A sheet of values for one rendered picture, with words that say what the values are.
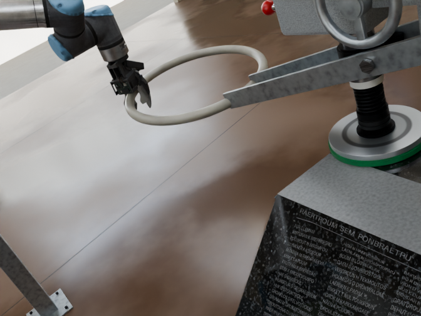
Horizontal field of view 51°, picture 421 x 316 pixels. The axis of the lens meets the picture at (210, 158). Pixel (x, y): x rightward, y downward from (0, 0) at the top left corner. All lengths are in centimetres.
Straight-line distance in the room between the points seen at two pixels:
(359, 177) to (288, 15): 36
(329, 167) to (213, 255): 126
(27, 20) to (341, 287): 101
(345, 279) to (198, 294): 125
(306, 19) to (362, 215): 38
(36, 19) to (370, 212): 96
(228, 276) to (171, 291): 28
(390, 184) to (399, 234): 14
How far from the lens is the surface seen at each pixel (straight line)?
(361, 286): 86
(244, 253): 214
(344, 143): 105
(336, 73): 97
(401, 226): 86
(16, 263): 227
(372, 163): 100
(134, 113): 140
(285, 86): 108
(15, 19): 132
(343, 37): 78
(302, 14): 89
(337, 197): 94
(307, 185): 99
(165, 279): 221
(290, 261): 96
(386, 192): 93
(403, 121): 108
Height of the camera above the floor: 142
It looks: 29 degrees down
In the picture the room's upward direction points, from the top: 23 degrees counter-clockwise
